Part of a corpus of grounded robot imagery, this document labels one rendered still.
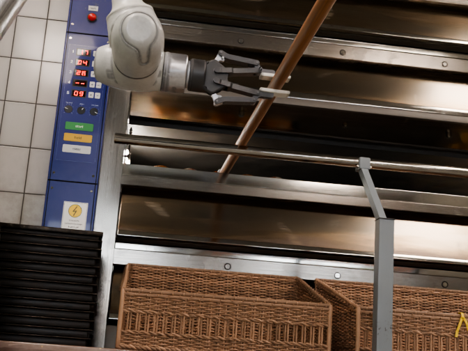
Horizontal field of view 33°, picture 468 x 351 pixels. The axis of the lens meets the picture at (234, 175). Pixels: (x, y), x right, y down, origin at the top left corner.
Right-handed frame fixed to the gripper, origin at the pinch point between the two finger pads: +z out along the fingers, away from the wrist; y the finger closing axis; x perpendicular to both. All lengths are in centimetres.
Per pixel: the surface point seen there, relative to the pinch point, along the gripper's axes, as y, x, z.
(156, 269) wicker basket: 36, -79, -20
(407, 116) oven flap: -20, -66, 56
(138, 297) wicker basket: 49, -33, -26
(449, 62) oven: -47, -81, 77
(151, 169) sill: 3, -83, -24
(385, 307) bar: 47, -21, 35
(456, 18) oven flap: -65, -82, 80
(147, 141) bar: 4, -45, -27
